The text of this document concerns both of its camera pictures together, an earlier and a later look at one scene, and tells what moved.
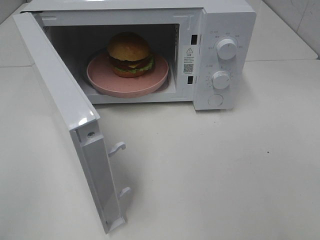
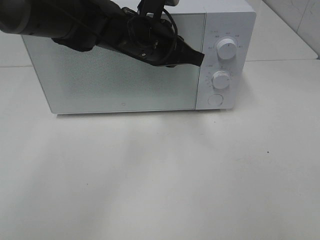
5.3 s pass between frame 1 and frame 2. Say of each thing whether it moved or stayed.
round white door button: stayed
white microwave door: moved
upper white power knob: stayed
